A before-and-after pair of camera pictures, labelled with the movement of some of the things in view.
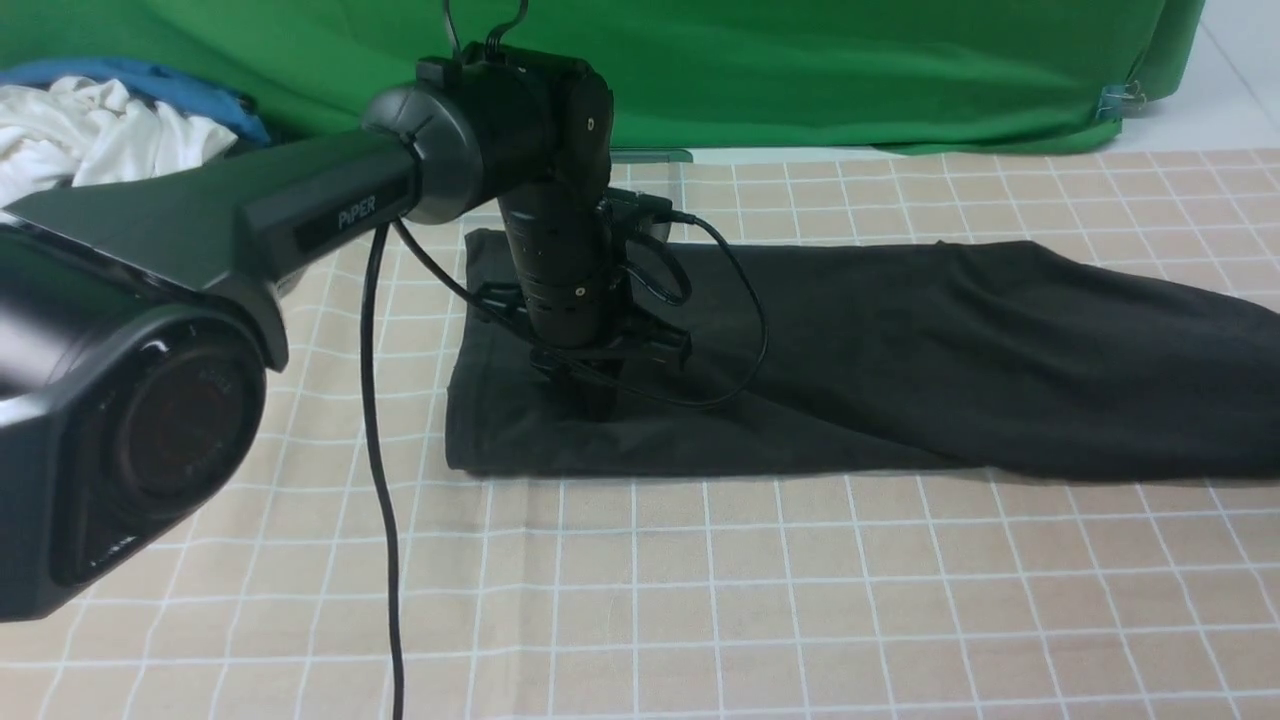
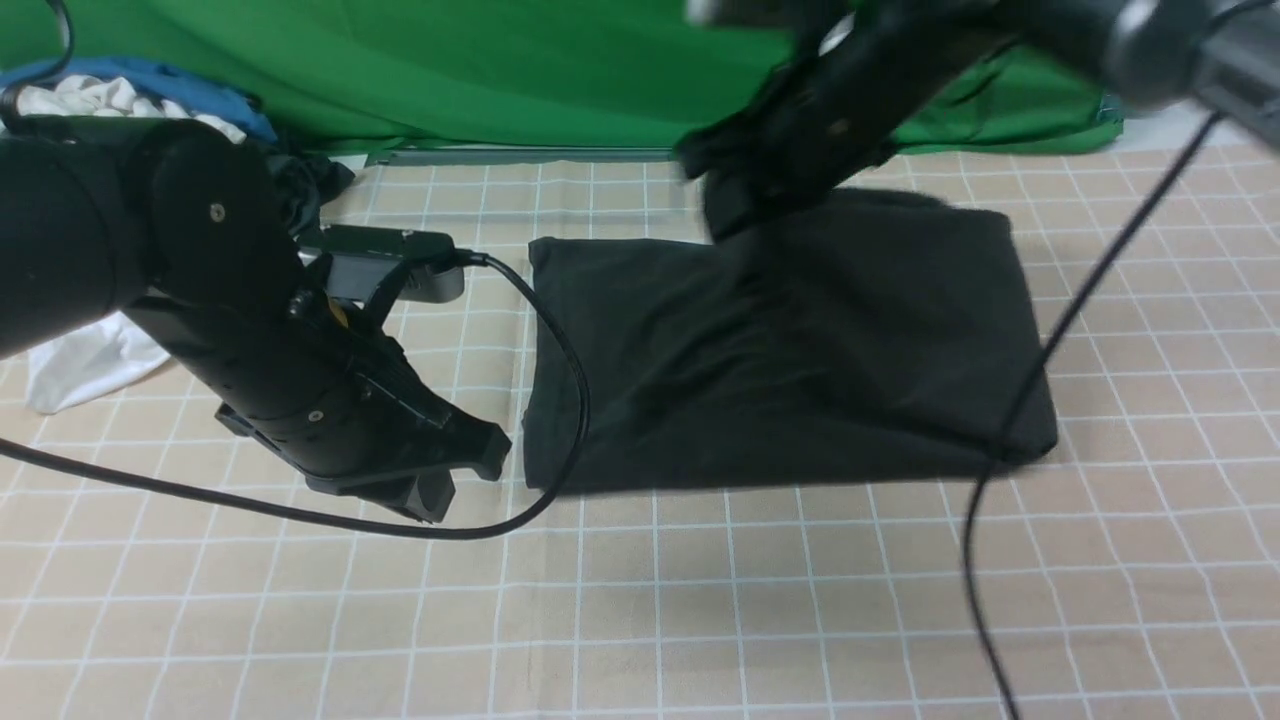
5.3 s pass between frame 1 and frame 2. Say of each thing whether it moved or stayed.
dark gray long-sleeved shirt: moved
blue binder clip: stayed
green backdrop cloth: stayed
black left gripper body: moved
